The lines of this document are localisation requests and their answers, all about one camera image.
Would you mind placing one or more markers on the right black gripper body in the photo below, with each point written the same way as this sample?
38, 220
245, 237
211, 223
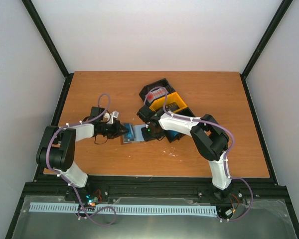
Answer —
157, 134

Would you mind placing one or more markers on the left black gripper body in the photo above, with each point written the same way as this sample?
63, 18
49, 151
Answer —
110, 132

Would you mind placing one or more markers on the blue credit card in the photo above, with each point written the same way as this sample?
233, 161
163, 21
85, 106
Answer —
129, 137

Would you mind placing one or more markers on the brown leather card holder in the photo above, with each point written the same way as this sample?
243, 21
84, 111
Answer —
138, 134

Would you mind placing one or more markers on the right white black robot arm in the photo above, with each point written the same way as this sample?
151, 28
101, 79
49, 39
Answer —
209, 137

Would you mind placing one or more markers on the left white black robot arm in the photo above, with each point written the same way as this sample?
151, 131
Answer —
57, 147

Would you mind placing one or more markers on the blue card stack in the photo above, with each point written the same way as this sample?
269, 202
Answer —
173, 135

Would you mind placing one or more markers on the black bin with blue cards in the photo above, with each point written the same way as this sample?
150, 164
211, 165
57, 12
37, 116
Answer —
185, 112

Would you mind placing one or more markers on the yellow card bin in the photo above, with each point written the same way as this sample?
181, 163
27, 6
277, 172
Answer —
172, 99

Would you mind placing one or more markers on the red white card stack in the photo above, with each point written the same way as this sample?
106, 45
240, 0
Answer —
155, 94

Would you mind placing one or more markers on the black bin with red cards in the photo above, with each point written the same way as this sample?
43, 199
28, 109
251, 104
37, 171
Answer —
156, 85

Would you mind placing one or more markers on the left electronics board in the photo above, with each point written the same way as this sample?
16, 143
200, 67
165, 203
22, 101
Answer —
94, 198

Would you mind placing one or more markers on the right electronics connector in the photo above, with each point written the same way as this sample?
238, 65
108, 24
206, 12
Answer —
234, 202

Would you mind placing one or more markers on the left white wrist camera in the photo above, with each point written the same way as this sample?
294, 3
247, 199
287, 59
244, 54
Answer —
111, 117

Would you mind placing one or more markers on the light blue cable duct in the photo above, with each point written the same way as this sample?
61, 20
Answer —
129, 210

